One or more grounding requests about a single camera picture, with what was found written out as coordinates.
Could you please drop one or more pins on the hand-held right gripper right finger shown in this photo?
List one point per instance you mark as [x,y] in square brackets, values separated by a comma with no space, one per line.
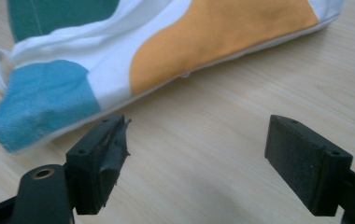
[303,168]

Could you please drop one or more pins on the white orange and blue cloth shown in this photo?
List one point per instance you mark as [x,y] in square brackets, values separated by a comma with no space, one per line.
[153,59]

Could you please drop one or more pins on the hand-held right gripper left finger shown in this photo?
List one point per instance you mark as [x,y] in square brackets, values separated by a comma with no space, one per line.
[94,165]

